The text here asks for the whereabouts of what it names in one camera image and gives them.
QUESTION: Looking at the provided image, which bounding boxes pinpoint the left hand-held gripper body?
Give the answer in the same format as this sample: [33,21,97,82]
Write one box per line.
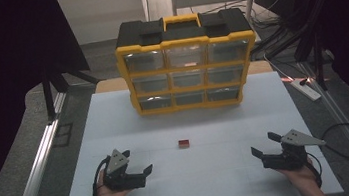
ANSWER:
[98,145,147,193]

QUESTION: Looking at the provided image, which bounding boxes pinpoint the small red block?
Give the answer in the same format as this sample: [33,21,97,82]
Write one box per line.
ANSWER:
[178,139,191,150]

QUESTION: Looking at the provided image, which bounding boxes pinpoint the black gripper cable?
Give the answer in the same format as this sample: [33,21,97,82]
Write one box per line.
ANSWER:
[87,155,117,196]
[304,150,325,190]

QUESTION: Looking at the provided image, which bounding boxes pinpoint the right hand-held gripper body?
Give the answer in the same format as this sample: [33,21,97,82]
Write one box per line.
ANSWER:
[258,125,330,175]

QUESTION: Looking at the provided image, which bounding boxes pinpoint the person's right hand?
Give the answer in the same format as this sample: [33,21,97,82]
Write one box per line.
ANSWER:
[275,155,323,194]

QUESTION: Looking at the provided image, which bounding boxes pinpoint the yellow black organizer cabinet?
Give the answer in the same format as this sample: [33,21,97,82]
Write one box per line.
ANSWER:
[111,5,265,120]

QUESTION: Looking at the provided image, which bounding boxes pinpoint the white table mat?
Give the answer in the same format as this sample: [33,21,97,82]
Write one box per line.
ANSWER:
[47,64,344,196]

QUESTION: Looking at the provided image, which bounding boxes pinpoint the thin white cable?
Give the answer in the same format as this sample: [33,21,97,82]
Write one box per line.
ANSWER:
[262,49,293,85]

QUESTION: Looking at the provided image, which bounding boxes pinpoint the set of clear cabinet drawers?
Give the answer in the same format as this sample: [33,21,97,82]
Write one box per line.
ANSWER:
[123,39,257,113]

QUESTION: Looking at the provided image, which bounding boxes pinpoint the bundle of black cables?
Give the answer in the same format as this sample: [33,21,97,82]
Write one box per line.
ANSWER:
[244,0,301,63]

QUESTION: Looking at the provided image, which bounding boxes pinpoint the white power strip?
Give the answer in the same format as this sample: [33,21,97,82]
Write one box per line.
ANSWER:
[289,74,323,105]

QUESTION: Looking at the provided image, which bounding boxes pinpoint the black stand legs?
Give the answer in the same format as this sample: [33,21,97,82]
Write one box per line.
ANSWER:
[39,58,105,123]
[291,28,331,96]

